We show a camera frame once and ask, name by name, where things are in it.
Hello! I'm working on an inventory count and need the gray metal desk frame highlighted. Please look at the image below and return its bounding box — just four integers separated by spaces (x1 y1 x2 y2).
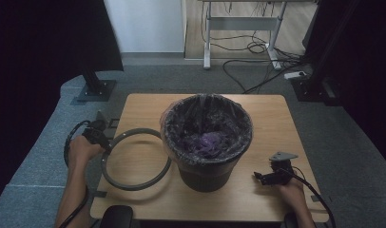
199 0 318 71

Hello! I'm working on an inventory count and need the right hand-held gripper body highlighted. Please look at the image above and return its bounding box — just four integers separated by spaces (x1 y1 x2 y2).
268 151 299 186

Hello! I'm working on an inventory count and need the black curtain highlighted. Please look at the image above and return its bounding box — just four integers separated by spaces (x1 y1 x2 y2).
301 0 386 172
0 0 125 211

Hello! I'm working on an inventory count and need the gray bin ring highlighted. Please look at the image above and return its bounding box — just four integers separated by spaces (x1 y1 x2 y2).
100 127 173 192

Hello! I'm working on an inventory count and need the black stand with base plate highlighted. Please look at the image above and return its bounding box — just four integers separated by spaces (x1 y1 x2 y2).
70 66 118 105

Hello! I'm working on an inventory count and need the white power strip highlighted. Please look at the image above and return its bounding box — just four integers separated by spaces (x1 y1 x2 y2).
283 70 308 81

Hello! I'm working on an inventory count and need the black stand base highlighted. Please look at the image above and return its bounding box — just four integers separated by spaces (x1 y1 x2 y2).
290 75 342 107

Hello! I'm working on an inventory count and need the long black looping cable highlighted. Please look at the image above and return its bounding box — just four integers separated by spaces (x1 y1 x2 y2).
222 58 304 95

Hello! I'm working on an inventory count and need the person's right hand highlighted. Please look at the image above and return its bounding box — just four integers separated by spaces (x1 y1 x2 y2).
276 178 307 211

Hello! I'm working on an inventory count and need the person's left hand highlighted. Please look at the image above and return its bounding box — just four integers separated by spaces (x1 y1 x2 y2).
68 135 104 173

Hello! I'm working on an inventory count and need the black armrest pad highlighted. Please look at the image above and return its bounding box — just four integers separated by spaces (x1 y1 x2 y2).
100 204 134 228
282 212 298 228

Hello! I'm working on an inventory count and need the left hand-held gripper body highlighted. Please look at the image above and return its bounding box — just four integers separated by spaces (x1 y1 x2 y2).
81 110 111 150

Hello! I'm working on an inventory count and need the translucent pink plastic bag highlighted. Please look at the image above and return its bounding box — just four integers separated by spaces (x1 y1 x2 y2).
160 92 254 168

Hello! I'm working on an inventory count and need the black plastic bin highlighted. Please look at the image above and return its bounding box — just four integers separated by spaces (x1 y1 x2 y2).
162 93 254 194

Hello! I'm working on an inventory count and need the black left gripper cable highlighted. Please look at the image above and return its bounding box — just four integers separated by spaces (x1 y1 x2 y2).
57 119 93 228

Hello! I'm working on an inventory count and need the tangle of black cables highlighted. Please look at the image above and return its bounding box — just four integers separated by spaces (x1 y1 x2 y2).
200 1 309 69

